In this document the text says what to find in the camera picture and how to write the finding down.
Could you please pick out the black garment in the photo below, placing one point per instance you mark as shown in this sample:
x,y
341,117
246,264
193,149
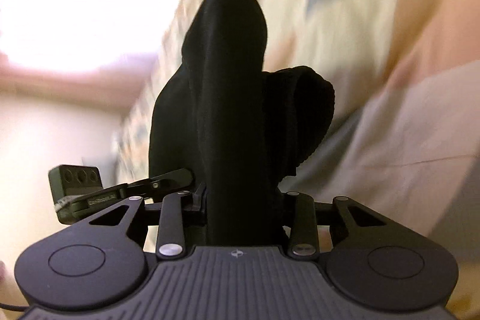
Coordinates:
x,y
225,87

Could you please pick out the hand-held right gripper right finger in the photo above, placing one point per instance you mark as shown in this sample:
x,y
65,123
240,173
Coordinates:
x,y
302,217

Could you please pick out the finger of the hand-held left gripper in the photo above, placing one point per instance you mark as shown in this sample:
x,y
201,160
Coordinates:
x,y
161,183

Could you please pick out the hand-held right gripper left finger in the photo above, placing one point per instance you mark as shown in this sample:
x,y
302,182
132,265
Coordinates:
x,y
198,205

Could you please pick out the checkered bear print quilt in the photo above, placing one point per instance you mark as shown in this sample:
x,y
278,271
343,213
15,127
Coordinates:
x,y
375,42

